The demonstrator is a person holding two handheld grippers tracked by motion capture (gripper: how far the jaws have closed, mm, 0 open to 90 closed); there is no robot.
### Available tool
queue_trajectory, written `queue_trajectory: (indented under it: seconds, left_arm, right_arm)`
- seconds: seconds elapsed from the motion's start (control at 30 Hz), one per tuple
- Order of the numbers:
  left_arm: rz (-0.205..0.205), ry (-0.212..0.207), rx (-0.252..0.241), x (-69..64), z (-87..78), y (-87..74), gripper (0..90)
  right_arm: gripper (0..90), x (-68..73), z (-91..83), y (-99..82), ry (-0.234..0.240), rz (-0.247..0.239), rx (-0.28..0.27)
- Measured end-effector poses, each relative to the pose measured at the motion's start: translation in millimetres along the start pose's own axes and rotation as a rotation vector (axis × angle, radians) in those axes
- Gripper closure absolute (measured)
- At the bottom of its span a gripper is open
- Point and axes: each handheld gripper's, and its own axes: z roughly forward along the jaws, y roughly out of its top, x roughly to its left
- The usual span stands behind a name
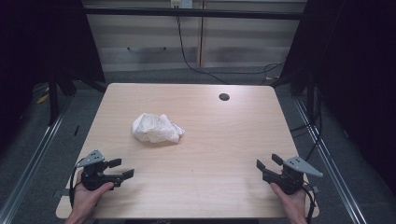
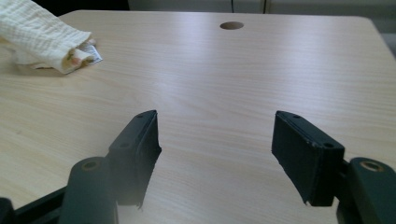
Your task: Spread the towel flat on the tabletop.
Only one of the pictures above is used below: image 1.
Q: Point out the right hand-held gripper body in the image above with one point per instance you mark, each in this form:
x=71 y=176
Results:
x=291 y=179

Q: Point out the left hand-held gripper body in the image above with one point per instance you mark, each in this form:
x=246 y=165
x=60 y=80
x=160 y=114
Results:
x=93 y=177

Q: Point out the white floral print cloth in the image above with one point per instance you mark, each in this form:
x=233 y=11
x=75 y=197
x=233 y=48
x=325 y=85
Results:
x=155 y=129

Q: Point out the person's left hand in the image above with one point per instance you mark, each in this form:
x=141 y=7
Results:
x=85 y=200

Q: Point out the person's right hand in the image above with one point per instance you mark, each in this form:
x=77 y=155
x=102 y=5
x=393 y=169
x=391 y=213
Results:
x=291 y=203

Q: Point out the grey tape strip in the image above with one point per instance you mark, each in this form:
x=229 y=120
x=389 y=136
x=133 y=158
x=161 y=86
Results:
x=60 y=193
x=316 y=188

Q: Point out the small black floor stick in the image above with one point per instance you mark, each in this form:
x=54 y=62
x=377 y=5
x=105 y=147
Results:
x=76 y=130

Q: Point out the black round table grommet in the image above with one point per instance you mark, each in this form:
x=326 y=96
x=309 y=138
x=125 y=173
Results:
x=224 y=96

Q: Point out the yellow floor marker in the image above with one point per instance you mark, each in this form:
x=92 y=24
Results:
x=42 y=99

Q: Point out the black curtain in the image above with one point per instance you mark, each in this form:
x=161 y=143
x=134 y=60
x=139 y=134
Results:
x=358 y=77
x=37 y=46

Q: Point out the white power outlet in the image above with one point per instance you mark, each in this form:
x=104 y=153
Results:
x=181 y=3

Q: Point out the aluminium floor rail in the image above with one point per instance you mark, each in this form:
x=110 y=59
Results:
x=31 y=165
x=333 y=168

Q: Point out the black metal stand post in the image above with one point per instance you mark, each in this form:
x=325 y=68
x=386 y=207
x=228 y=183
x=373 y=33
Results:
x=53 y=99

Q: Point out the black horizontal frame bar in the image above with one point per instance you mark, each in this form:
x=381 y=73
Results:
x=193 y=13

